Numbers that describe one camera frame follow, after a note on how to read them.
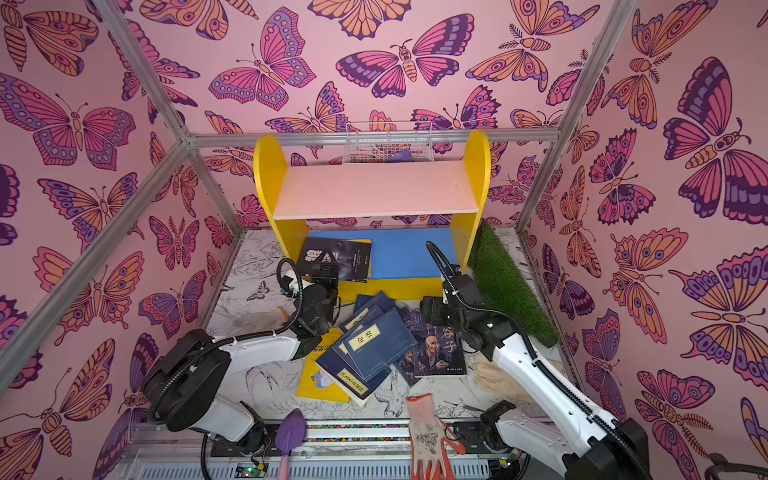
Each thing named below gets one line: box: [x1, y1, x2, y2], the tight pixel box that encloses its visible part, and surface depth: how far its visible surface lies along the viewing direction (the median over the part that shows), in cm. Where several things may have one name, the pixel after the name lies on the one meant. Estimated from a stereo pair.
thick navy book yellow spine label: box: [315, 347, 391, 406], surface depth 83 cm
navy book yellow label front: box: [342, 307, 419, 381], surface depth 87 cm
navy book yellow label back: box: [354, 290, 396, 316], surface depth 97 cm
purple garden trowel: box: [275, 408, 306, 480], surface depth 75 cm
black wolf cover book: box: [298, 237, 370, 283], surface depth 90 cm
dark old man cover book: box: [394, 308, 467, 387], surface depth 87 cm
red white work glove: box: [406, 394, 466, 480], surface depth 73 cm
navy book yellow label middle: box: [339, 303, 385, 342], surface depth 91 cm
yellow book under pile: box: [296, 327, 350, 403], surface depth 84 cm
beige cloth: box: [473, 354, 532, 404], surface depth 84 cm
